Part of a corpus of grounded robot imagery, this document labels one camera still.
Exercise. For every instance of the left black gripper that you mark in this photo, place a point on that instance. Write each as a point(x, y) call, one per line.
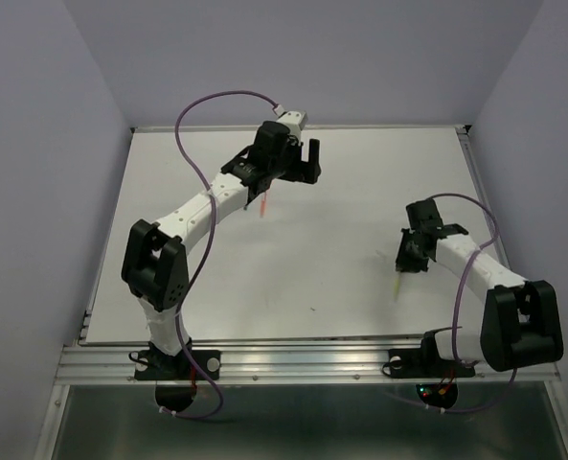
point(303, 171)

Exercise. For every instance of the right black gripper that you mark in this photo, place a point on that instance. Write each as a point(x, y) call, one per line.
point(404, 263)

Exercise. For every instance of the yellow pen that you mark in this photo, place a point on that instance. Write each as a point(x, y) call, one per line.
point(396, 286)

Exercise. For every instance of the orange pen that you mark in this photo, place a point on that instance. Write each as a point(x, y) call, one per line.
point(264, 198)

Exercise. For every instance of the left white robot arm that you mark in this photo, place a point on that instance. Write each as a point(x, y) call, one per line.
point(155, 265)

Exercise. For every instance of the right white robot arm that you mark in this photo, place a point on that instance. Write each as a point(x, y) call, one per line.
point(519, 326)

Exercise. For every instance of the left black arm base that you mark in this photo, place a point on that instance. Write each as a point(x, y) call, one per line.
point(175, 378)

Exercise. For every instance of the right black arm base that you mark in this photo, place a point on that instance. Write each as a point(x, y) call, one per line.
point(438, 386)

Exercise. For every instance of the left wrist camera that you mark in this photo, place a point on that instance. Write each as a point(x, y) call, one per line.
point(295, 121)

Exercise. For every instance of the aluminium mounting rail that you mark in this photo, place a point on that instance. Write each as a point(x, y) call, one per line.
point(257, 362)

